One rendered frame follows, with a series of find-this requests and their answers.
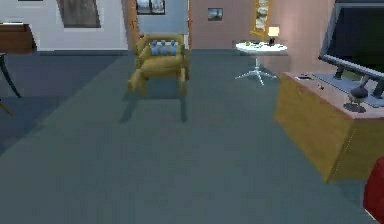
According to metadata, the yellow wooden armchair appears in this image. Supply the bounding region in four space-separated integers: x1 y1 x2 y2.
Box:
126 33 190 98

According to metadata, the blue striped cushion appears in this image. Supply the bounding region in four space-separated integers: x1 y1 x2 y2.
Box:
150 39 179 57

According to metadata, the white round side table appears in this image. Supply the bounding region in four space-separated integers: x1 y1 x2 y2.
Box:
234 40 289 86

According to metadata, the small blue framed picture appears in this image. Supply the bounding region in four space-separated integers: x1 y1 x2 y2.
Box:
207 7 224 22

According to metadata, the small white table lamp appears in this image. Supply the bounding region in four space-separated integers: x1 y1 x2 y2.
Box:
267 26 281 47

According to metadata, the wooden television cabinet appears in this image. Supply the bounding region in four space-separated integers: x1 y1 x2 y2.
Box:
273 71 384 185

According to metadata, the dark grey round ornament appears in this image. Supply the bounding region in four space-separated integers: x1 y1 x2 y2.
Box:
343 84 369 114

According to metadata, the black flat television set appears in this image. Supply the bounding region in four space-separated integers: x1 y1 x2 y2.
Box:
317 0 384 100

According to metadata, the brown chair leg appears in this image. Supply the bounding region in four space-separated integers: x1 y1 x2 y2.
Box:
0 98 14 118

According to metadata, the black table leg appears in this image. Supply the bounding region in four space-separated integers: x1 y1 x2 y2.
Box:
0 52 22 99

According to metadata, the dark brown wooden cupboard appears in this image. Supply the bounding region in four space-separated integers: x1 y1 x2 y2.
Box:
0 22 38 55

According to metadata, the red round object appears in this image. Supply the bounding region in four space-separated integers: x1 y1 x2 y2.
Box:
362 155 384 223

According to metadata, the dark framed wall picture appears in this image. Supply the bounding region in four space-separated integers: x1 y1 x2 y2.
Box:
135 0 167 16

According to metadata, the yellow framed wall picture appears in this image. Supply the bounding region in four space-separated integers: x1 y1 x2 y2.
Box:
250 0 273 42

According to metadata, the grey framed wall picture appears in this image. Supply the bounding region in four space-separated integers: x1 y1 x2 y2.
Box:
56 0 102 29

